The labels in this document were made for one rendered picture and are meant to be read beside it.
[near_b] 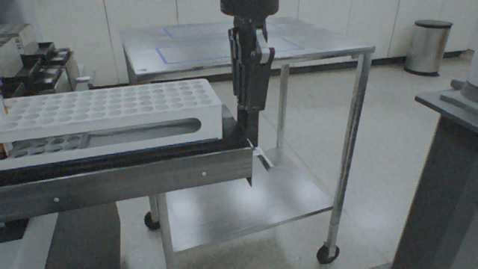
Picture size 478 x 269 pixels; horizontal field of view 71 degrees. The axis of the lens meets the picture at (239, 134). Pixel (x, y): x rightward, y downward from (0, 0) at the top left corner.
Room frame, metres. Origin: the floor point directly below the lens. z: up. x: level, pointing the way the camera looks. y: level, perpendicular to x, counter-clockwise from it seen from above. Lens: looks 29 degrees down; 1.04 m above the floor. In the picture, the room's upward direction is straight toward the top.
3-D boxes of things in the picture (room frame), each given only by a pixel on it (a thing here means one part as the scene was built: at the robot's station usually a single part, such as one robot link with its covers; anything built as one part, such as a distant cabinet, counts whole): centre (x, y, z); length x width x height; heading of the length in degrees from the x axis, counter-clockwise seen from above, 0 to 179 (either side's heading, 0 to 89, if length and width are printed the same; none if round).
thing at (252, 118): (0.43, -0.02, 0.83); 0.03 x 0.01 x 0.05; 17
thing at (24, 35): (0.77, 0.49, 0.85); 0.12 x 0.02 x 0.06; 16
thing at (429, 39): (3.12, -1.76, 0.23); 0.38 x 0.31 x 0.46; 17
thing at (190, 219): (0.96, 0.01, 0.41); 0.67 x 0.46 x 0.82; 111
